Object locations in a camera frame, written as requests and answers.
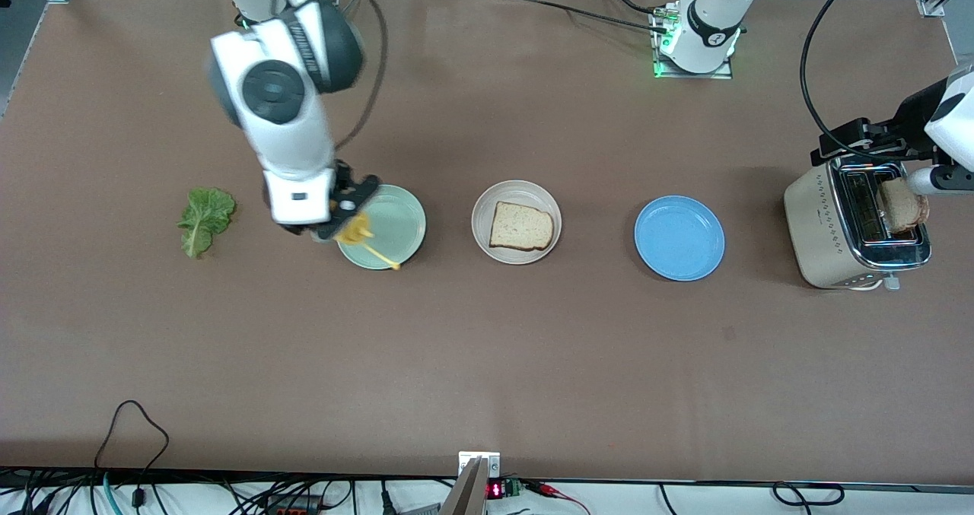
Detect yellow mustard squeeze bottle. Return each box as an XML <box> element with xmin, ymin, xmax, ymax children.
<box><xmin>333</xmin><ymin>210</ymin><xmax>403</xmax><ymax>272</ymax></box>

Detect green lettuce leaf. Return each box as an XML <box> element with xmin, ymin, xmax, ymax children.
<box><xmin>177</xmin><ymin>187</ymin><xmax>237</xmax><ymax>259</ymax></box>

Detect brown bread slice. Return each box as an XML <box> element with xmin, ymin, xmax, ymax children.
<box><xmin>488</xmin><ymin>200</ymin><xmax>556</xmax><ymax>253</ymax></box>
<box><xmin>880</xmin><ymin>177</ymin><xmax>931</xmax><ymax>234</ymax></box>

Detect green plate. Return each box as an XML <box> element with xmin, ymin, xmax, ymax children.
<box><xmin>336</xmin><ymin>184</ymin><xmax>428</xmax><ymax>271</ymax></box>

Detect beige plate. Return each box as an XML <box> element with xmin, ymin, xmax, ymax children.
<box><xmin>470</xmin><ymin>180</ymin><xmax>563</xmax><ymax>265</ymax></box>

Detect blue plate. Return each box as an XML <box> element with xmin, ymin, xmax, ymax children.
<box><xmin>634</xmin><ymin>195</ymin><xmax>727</xmax><ymax>282</ymax></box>

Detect beige chrome toaster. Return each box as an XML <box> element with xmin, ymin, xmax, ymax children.
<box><xmin>783</xmin><ymin>154</ymin><xmax>934</xmax><ymax>292</ymax></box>

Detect red clip lead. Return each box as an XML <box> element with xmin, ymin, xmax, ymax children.
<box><xmin>531</xmin><ymin>482</ymin><xmax>590</xmax><ymax>514</ymax></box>

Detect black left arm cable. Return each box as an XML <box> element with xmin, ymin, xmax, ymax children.
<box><xmin>798</xmin><ymin>0</ymin><xmax>871</xmax><ymax>152</ymax></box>

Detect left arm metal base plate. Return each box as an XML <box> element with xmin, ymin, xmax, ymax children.
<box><xmin>652</xmin><ymin>5</ymin><xmax>736</xmax><ymax>81</ymax></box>

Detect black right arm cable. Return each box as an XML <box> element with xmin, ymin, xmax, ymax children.
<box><xmin>327</xmin><ymin>0</ymin><xmax>390</xmax><ymax>155</ymax></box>

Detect black cable to arm base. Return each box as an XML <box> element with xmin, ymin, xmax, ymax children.
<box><xmin>493</xmin><ymin>0</ymin><xmax>675</xmax><ymax>35</ymax></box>

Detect silver mounting bracket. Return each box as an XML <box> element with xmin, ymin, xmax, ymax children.
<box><xmin>458</xmin><ymin>451</ymin><xmax>501</xmax><ymax>478</ymax></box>

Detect thin black looped cable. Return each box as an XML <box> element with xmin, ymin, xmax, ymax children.
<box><xmin>93</xmin><ymin>399</ymin><xmax>170</xmax><ymax>510</ymax></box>

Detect grey camera pole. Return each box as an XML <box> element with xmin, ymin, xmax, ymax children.
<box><xmin>438</xmin><ymin>457</ymin><xmax>489</xmax><ymax>515</ymax></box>

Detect black coiled cable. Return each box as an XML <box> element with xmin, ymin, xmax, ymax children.
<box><xmin>772</xmin><ymin>482</ymin><xmax>846</xmax><ymax>507</ymax></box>

